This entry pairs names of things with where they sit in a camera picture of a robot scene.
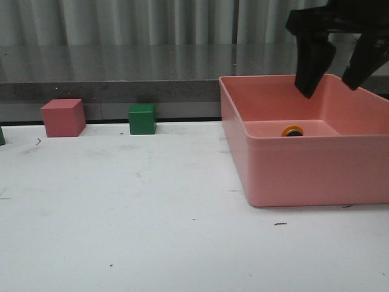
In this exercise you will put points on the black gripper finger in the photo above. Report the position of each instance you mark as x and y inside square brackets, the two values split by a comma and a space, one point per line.
[370, 53]
[315, 54]

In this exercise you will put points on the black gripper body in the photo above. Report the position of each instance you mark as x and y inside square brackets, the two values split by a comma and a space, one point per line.
[342, 17]

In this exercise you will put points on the yellow push button switch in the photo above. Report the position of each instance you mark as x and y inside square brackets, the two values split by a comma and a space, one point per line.
[292, 131]

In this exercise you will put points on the pink plastic bin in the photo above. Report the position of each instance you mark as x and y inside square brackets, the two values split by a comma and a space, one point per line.
[341, 159]

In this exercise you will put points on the grey counter shelf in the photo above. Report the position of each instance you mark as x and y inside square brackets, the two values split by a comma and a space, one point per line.
[181, 80]

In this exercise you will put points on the green cube block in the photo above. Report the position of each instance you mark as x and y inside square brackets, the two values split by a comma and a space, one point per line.
[142, 119]

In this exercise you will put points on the pink cube block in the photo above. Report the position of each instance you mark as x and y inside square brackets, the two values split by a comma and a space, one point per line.
[63, 117]

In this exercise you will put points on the green block at left edge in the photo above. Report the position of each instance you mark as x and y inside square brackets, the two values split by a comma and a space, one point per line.
[2, 139]

